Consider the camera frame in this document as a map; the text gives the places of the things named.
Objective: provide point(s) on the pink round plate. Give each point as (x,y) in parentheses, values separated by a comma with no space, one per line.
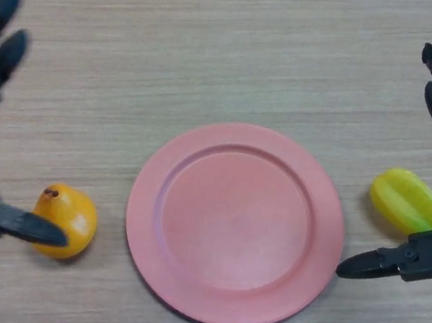
(235,225)

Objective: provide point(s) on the yellow orange pear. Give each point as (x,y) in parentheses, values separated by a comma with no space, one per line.
(69,214)

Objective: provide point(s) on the yellow green starfruit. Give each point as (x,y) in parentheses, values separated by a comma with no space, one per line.
(408,199)

